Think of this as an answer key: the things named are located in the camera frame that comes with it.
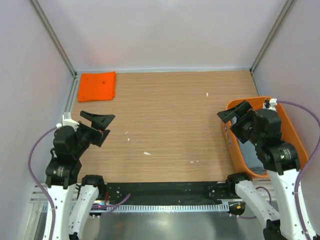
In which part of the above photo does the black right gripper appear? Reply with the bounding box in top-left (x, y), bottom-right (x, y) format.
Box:
top-left (216, 100), bottom-right (262, 145)

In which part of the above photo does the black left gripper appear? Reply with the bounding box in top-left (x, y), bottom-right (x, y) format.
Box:
top-left (72, 110), bottom-right (114, 157)

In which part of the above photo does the blue grey t shirt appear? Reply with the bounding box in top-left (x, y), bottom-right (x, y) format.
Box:
top-left (224, 123), bottom-right (268, 179)

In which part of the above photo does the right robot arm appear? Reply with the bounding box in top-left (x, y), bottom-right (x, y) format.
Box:
top-left (217, 98), bottom-right (320, 240)

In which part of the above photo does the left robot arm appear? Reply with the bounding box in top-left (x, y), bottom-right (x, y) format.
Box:
top-left (43, 110), bottom-right (115, 240)

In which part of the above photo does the folded orange t shirt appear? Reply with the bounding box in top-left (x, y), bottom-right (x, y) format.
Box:
top-left (77, 71), bottom-right (116, 102)

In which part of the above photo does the orange plastic basket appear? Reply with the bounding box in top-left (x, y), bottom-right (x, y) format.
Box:
top-left (221, 96), bottom-right (308, 174)

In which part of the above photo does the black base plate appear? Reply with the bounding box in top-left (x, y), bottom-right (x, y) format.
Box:
top-left (105, 181), bottom-right (241, 206)

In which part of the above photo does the aluminium frame rail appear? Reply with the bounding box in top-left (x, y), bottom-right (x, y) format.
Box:
top-left (30, 184), bottom-right (78, 205)

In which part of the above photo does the white slotted cable duct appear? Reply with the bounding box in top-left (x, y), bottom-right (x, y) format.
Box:
top-left (114, 203), bottom-right (230, 214)

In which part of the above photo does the right aluminium corner post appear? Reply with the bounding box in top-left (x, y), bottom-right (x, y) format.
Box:
top-left (249, 0), bottom-right (297, 76)

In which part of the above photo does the aluminium corner post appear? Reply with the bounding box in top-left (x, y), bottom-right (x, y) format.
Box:
top-left (249, 0), bottom-right (297, 76)
top-left (29, 0), bottom-right (77, 78)

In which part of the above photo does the left aluminium corner post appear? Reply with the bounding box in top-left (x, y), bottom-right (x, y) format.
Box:
top-left (29, 0), bottom-right (77, 78)

